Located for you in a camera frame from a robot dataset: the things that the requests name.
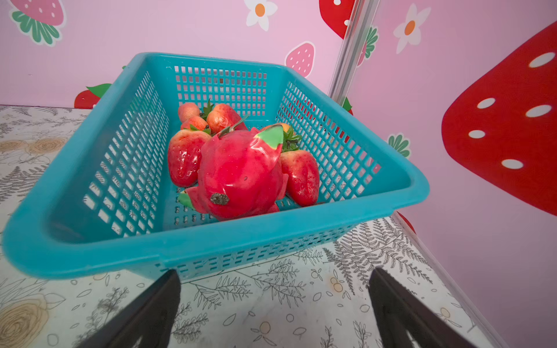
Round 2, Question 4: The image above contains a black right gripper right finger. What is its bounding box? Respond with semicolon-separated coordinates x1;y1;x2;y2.
368;268;474;348

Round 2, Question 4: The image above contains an aluminium frame post right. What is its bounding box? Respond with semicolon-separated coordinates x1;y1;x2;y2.
329;0;381;106

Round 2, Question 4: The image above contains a teal plastic basket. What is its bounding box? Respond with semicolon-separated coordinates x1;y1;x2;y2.
2;53;429;279

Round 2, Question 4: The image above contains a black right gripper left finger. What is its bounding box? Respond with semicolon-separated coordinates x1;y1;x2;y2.
78;270;181;347

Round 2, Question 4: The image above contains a large fake strawberry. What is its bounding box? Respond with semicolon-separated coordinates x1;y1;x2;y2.
281;149;320;207
168;130;211;188

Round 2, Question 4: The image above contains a fake red dragon fruit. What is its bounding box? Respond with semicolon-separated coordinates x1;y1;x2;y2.
178;124;288;221

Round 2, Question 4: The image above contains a small fake strawberry orange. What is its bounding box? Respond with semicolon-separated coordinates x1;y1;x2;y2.
181;116;210;131

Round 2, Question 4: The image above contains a small fake strawberry back left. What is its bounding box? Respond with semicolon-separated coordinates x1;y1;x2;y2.
178;102;201;123

